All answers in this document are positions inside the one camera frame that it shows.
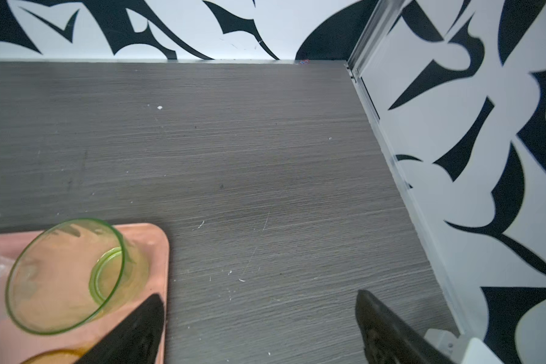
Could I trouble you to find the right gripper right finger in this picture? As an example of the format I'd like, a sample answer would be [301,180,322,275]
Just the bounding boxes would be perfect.
[355,290,451,363]

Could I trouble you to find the short green glass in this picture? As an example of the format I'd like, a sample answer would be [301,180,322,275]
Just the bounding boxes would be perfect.
[5,218,150,335]

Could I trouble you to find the pink plastic tray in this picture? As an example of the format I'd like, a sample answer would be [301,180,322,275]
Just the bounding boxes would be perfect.
[0,223,169,363]

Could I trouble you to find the short amber glass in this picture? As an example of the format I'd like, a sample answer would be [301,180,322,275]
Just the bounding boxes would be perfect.
[21,347,89,364]

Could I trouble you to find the white box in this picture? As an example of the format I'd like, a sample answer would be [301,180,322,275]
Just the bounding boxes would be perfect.
[424,329,503,364]

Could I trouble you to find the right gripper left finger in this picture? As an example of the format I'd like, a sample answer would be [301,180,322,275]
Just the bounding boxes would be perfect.
[77,294,165,364]

